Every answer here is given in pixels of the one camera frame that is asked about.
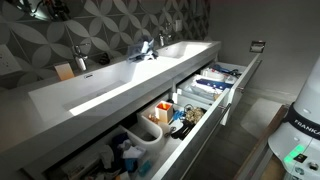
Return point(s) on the chrome faucet right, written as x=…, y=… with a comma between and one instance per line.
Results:
x=165, y=35

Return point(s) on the far open drawer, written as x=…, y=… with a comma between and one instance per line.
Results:
x=234, y=74

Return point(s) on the blue grey crumpled cloth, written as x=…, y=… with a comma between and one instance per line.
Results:
x=142, y=50

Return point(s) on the chrome faucet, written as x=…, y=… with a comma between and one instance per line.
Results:
x=80, y=58
x=165, y=35

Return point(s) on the open drawer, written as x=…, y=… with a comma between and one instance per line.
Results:
x=234, y=74
x=122, y=153

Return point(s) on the white curved drawer organizer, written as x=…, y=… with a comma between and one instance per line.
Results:
x=159, y=131

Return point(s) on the toilet paper holder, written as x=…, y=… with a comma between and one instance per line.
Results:
x=257, y=46

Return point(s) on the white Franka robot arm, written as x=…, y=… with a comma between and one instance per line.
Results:
x=296, y=143

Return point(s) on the white square cup in drawer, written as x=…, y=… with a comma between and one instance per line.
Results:
x=164, y=111

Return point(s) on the dark blue pouch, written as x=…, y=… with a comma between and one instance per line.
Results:
x=214, y=84

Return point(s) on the gold jewelry bundle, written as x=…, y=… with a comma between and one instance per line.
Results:
x=194, y=115

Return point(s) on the white double sink vanity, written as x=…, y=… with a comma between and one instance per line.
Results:
x=48, y=120

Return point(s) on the near open drawer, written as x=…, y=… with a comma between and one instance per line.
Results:
x=122, y=153

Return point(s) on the chrome faucet left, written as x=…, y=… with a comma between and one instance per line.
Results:
x=80, y=58

